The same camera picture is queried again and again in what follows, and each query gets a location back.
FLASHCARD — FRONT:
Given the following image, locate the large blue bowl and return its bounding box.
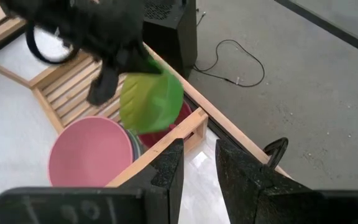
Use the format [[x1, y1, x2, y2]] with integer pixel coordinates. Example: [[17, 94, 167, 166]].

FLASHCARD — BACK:
[[119, 123, 145, 162]]

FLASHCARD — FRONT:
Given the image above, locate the black left gripper cable loop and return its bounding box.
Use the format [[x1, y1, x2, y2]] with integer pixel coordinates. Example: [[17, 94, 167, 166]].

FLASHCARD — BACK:
[[25, 21, 81, 66]]

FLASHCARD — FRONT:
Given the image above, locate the black cable at table edge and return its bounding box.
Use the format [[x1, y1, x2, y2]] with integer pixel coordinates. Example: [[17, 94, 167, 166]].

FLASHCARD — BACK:
[[262, 136, 290, 170]]

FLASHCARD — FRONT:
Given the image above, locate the small magenta bowl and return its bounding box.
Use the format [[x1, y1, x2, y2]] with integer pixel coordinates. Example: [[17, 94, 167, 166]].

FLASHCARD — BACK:
[[136, 100, 194, 149]]

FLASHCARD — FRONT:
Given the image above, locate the large pink bowl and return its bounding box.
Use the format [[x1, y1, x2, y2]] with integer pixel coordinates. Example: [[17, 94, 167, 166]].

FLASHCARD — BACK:
[[47, 115, 134, 189]]

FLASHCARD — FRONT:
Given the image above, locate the wooden slatted shelf rack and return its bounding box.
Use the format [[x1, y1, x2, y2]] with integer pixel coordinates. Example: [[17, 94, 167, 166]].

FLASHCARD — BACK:
[[0, 2, 210, 188]]

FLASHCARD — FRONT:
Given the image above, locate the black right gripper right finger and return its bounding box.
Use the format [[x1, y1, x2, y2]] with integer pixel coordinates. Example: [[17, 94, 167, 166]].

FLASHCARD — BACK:
[[214, 138, 311, 224]]

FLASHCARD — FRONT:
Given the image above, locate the small green translucent bowl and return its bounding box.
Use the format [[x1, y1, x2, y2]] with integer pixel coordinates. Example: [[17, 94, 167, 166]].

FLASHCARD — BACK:
[[118, 57, 185, 136]]

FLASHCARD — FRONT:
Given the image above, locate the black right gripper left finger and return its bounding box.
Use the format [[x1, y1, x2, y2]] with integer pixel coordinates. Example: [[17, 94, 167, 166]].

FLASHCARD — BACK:
[[119, 138, 185, 224]]

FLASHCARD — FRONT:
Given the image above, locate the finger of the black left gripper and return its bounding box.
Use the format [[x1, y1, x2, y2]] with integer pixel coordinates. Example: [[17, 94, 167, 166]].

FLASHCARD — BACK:
[[86, 59, 121, 107], [115, 42, 165, 76]]

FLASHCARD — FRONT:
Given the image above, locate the thin black floor cable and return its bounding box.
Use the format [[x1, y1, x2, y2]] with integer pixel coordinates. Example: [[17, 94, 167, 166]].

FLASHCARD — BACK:
[[192, 39, 266, 88]]

